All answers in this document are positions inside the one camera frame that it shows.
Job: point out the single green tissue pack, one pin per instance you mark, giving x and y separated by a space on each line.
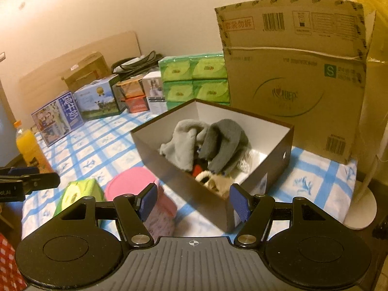
78 192

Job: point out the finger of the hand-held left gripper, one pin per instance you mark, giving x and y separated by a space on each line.
42 181
22 170

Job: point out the black bag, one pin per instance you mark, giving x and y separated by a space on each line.
133 63

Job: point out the blue checked bed sheet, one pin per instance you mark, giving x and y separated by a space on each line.
91 145

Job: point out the wall light switch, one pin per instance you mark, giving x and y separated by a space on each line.
2 56

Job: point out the red checked cloth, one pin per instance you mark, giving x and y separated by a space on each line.
9 263

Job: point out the blue milk carton box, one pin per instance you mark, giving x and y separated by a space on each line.
57 118

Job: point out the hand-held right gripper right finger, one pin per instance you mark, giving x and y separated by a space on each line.
239 203

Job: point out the stack of green tissue packets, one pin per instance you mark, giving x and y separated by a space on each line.
194 78

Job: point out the dark grey cloth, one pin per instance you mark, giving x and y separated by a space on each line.
224 142

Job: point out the light grey cloth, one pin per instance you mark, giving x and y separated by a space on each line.
182 145

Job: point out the cream scrunchie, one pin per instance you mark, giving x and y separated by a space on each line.
203 176

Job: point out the large cardboard box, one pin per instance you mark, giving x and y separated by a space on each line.
291 91

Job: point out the small brown cardboard box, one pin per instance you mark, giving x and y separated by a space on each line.
85 69

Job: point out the beige sock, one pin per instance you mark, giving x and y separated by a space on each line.
218 186

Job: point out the wooden headboard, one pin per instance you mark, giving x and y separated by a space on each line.
60 57

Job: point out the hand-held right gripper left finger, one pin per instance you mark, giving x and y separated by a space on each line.
150 201

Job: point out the brown shoe box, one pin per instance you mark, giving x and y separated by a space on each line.
188 194

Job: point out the pink cartoon cup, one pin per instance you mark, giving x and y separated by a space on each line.
133 185

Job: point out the orange black gift box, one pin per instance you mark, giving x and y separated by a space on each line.
136 105
130 89

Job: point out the cow print milk box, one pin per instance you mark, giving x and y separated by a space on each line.
97 100

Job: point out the orange juice bottle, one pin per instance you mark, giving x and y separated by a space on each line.
28 148

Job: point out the white product box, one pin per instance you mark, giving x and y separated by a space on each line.
154 94

